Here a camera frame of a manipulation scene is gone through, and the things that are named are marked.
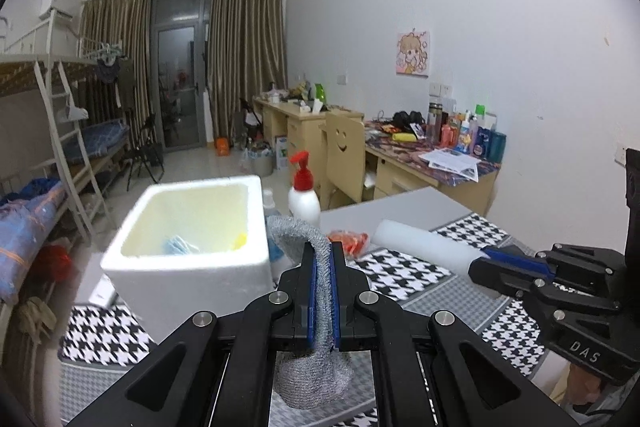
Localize houndstooth tablecloth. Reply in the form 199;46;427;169
59;212;551;427

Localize blue patterned quilt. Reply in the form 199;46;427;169
0;179;68;303

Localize wooden desk with patterned top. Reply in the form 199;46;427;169
362;119;501;215

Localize wooden chair with smile cutout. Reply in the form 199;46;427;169
320;112;366;210

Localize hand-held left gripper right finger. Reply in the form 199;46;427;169
330;241;576;427

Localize cartoon wall poster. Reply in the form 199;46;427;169
395;28;432;76

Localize white metal bunk bed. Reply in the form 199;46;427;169
0;14;131;308

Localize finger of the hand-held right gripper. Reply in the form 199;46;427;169
482;244;626;278
467;257;621;313

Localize red snack packet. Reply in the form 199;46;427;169
326;229;373;262

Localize grey knit cloth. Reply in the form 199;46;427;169
265;214;356;410

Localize blue white carton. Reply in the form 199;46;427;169
274;134;290;170

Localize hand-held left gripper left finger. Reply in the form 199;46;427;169
65;243;321;427

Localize clear blue spray bottle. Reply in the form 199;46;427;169
261;189;301;280

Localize brown curtain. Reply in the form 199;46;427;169
207;0;288;142
80;0;153;142

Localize group of toiletry bottles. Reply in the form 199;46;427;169
427;99;507;162

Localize red bag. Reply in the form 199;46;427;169
37;244;71;283

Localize white foam sheet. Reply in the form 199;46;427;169
374;219;488;280

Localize white foam box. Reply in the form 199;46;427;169
100;175;275;343

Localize glass balcony door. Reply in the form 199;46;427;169
150;0;213;152

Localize hanging clothes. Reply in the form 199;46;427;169
97;57;136;108

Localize person's right hand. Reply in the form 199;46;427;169
555;361;610;408

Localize white air conditioner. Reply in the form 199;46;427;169
39;0;73;18

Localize black bag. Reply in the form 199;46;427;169
391;111;426;132

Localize printed paper sheets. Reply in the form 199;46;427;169
417;147;480;182

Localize plain wooden desk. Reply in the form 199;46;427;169
252;96;366;172

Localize white bucket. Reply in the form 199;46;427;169
247;147;275;175

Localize white lotion pump bottle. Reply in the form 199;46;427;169
287;150;322;228

